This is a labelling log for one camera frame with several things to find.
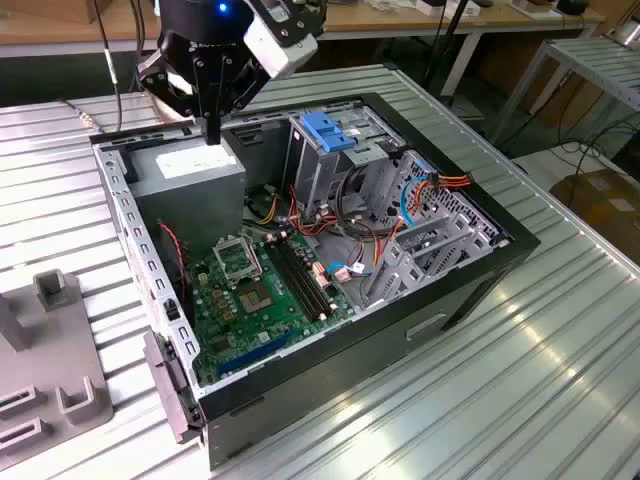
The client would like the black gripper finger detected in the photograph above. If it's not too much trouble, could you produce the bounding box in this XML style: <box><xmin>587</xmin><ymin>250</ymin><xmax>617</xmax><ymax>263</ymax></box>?
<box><xmin>213</xmin><ymin>55</ymin><xmax>271</xmax><ymax>146</ymax></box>
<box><xmin>137</xmin><ymin>52</ymin><xmax>215</xmax><ymax>146</ymax></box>

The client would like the orange red power wire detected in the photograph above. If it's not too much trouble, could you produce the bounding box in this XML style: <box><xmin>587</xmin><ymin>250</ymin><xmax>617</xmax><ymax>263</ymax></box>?
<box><xmin>426</xmin><ymin>171</ymin><xmax>474</xmax><ymax>193</ymax></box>

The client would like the grey metal disk bay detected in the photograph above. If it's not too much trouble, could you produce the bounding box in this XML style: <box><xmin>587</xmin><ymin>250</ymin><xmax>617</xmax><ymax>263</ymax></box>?
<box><xmin>359</xmin><ymin>148</ymin><xmax>512</xmax><ymax>309</ymax></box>

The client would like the blue plastic drive latch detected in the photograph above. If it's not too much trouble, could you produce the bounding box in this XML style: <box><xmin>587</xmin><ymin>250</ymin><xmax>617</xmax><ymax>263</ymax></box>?
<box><xmin>301</xmin><ymin>111</ymin><xmax>357</xmax><ymax>154</ymax></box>

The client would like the grey metal drive cage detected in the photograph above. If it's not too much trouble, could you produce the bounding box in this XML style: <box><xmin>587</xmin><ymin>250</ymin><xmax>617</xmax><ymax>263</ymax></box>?
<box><xmin>285</xmin><ymin>105</ymin><xmax>407</xmax><ymax>224</ymax></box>

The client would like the grey power supply unit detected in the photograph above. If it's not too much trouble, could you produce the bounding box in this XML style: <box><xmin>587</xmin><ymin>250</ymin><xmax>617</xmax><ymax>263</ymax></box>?
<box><xmin>124</xmin><ymin>133</ymin><xmax>247</xmax><ymax>259</ymax></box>

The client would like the metal socket cover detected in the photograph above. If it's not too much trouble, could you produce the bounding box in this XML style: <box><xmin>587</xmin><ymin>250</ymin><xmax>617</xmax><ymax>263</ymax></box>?
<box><xmin>211</xmin><ymin>233</ymin><xmax>265</xmax><ymax>290</ymax></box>

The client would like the black RAM slot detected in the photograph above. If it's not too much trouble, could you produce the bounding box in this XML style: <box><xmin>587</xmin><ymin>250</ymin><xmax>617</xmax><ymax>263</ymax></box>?
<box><xmin>264</xmin><ymin>242</ymin><xmax>317</xmax><ymax>322</ymax></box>
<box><xmin>279</xmin><ymin>239</ymin><xmax>330</xmax><ymax>316</ymax></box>
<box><xmin>272</xmin><ymin>241</ymin><xmax>324</xmax><ymax>319</ymax></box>
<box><xmin>287</xmin><ymin>238</ymin><xmax>335</xmax><ymax>312</ymax></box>

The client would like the CPU socket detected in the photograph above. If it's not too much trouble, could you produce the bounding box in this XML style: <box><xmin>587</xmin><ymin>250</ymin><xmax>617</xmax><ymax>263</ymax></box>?
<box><xmin>236</xmin><ymin>281</ymin><xmax>275</xmax><ymax>316</ymax></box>

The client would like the green motherboard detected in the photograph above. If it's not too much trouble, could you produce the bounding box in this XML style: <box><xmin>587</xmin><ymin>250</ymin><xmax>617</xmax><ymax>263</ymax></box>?
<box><xmin>187</xmin><ymin>230</ymin><xmax>359</xmax><ymax>387</ymax></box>

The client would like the blue expansion slot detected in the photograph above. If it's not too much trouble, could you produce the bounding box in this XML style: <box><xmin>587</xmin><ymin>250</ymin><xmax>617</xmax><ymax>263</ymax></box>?
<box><xmin>216</xmin><ymin>327</ymin><xmax>297</xmax><ymax>377</ymax></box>

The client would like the grey plastic case bezel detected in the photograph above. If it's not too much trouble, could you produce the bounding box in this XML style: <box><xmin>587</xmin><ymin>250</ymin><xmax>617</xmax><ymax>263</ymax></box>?
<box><xmin>142</xmin><ymin>330</ymin><xmax>205</xmax><ymax>445</ymax></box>

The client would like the grey parts rack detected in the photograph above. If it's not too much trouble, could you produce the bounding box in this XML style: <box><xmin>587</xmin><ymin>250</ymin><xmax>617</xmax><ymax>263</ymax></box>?
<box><xmin>0</xmin><ymin>268</ymin><xmax>115</xmax><ymax>459</ymax></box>

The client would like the black open PC case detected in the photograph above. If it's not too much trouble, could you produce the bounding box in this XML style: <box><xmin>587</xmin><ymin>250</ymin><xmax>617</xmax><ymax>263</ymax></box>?
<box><xmin>88</xmin><ymin>92</ymin><xmax>543</xmax><ymax>471</ymax></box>

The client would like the metal slat side table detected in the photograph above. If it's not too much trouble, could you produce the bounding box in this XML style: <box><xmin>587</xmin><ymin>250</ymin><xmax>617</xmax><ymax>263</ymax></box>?
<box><xmin>492</xmin><ymin>37</ymin><xmax>640</xmax><ymax>146</ymax></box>

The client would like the brown cardboard box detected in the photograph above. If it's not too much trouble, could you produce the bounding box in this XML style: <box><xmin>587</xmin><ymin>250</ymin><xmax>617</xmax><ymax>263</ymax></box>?
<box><xmin>549</xmin><ymin>168</ymin><xmax>640</xmax><ymax>241</ymax></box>

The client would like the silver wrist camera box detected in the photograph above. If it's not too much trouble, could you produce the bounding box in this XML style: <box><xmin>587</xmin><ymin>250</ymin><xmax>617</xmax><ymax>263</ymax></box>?
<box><xmin>243</xmin><ymin>13</ymin><xmax>320</xmax><ymax>80</ymax></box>

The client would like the metal cable plug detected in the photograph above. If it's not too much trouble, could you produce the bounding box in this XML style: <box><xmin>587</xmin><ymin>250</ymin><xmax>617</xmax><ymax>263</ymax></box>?
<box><xmin>58</xmin><ymin>98</ymin><xmax>101</xmax><ymax>124</ymax></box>

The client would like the yellow orange wire bundle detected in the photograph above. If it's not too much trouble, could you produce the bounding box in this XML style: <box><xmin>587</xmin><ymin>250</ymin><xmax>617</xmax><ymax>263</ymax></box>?
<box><xmin>244</xmin><ymin>189</ymin><xmax>281</xmax><ymax>226</ymax></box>

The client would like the red orange wire bundle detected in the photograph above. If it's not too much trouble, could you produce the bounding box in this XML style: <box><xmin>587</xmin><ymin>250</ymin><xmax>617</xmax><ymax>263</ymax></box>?
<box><xmin>289</xmin><ymin>184</ymin><xmax>401</xmax><ymax>261</ymax></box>

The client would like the blue data wire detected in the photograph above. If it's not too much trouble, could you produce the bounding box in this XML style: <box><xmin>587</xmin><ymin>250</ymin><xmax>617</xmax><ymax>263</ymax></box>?
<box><xmin>398</xmin><ymin>160</ymin><xmax>434</xmax><ymax>229</ymax></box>

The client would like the thin pale blue wire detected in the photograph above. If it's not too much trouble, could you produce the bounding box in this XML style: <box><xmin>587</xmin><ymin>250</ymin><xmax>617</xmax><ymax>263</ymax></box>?
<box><xmin>327</xmin><ymin>260</ymin><xmax>374</xmax><ymax>285</ymax></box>

